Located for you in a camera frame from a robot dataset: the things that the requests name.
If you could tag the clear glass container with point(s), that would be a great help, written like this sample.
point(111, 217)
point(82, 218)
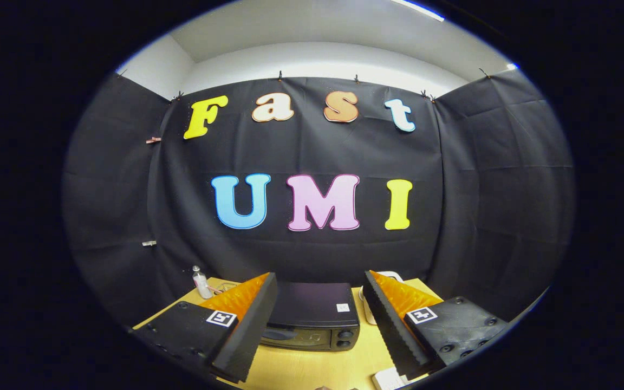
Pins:
point(224, 287)

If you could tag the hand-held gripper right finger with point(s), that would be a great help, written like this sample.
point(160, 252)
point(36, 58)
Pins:
point(385, 319)

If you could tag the clear bottle pink label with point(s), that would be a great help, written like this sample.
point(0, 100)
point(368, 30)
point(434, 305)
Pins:
point(201, 284)

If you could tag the white toaster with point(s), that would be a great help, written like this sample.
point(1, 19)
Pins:
point(369, 311)

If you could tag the pink clothes peg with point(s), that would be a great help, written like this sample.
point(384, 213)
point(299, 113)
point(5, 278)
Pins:
point(153, 140)

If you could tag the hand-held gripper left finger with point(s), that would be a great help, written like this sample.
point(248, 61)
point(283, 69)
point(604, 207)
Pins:
point(252, 325)

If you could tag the black backdrop cloth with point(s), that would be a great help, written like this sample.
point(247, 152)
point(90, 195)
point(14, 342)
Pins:
point(312, 151)

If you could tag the black toaster oven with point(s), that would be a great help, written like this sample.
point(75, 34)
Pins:
point(312, 303)

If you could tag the ceiling light strip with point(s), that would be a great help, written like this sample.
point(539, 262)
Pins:
point(417, 10)

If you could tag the white square plate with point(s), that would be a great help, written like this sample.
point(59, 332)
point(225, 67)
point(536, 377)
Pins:
point(388, 379)

